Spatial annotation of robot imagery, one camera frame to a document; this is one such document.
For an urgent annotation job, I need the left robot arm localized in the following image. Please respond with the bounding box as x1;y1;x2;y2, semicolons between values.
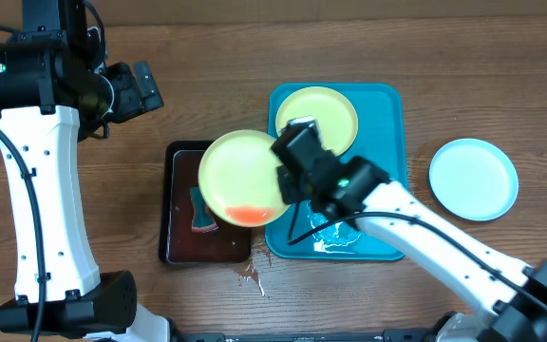
0;0;174;341

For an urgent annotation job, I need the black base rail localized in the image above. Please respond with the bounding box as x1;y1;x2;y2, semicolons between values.
173;328;435;342

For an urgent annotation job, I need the light blue plate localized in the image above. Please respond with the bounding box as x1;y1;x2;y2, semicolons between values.
428;138;519;221

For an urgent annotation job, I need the yellow-green plate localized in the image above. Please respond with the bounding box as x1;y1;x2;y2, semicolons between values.
198;129;289;227
275;86;358;156

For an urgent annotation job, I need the yellow-green plate top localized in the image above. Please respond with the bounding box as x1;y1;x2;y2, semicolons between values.
275;86;358;156

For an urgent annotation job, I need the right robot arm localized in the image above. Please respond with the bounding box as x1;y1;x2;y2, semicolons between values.
271;117;547;342

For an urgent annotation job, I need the green orange sponge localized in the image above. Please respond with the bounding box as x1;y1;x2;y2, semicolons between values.
190;187;218;234

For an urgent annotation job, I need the teal plastic serving tray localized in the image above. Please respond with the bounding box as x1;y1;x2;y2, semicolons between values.
265;83;408;261

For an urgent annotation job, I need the black water basin tray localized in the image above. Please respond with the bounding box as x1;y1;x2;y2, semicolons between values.
158;141;252;265

